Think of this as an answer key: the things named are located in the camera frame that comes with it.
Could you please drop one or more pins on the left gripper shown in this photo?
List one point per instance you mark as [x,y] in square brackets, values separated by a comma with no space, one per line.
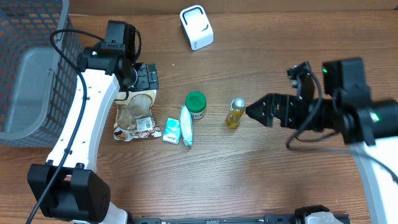
[142,82]

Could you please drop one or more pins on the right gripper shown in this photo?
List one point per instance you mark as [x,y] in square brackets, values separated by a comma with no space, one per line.
[284,106]

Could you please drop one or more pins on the yellow dish soap bottle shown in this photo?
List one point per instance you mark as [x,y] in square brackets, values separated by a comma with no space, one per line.
[237,109]

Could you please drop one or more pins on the brown white snack bag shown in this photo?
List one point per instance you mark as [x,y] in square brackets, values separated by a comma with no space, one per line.
[134,119]

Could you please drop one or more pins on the green lid seasoning jar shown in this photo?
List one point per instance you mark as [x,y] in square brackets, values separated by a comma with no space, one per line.
[196,104]

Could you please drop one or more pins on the teal tissue pack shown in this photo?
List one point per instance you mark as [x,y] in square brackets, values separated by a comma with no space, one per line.
[186,126]

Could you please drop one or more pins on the teal white tissue packet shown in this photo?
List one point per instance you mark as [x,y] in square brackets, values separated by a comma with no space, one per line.
[172,132]

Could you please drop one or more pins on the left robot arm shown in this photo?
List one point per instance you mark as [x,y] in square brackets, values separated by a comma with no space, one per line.
[67,186]

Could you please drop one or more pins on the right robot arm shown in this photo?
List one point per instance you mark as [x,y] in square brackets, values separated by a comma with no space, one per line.
[342,103]

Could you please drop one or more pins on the white barcode scanner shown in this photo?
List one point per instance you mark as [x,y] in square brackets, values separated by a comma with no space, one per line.
[196,27]

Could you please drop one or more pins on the grey plastic shopping basket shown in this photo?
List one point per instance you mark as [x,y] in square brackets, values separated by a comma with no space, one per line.
[37,85]

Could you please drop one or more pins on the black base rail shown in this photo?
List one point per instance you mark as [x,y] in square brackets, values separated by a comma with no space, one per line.
[302,215]

